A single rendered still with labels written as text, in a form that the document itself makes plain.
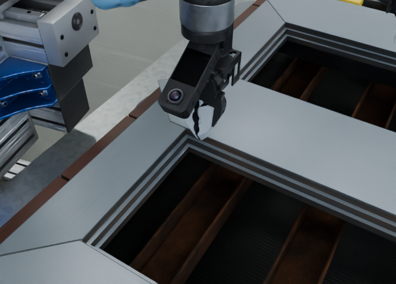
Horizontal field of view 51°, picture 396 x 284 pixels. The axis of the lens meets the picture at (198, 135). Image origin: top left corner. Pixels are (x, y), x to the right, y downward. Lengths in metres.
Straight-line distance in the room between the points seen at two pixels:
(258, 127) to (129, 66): 1.76
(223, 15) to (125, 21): 2.35
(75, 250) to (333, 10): 0.85
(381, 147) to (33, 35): 0.64
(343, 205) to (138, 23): 2.34
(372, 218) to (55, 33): 0.60
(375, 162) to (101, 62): 1.98
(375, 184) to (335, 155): 0.08
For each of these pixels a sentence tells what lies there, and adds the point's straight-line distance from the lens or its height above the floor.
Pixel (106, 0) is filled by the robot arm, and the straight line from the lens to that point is 0.49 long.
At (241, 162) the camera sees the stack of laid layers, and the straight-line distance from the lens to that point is 0.70.
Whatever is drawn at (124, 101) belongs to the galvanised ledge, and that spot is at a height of 0.68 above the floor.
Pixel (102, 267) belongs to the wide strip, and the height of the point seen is 0.85.
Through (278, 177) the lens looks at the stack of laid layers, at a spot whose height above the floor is 0.84.
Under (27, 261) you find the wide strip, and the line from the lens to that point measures 0.61.
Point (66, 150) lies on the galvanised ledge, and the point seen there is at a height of 0.68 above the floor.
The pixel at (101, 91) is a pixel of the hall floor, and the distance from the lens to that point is 2.28.
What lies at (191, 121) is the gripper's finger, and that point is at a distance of 0.69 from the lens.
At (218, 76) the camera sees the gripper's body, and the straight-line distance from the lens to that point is 0.62.
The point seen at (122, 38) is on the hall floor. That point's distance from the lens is 2.71.
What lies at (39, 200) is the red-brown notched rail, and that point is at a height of 0.83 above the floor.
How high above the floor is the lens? 1.35
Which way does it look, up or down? 43 degrees down
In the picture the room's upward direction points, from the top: straight up
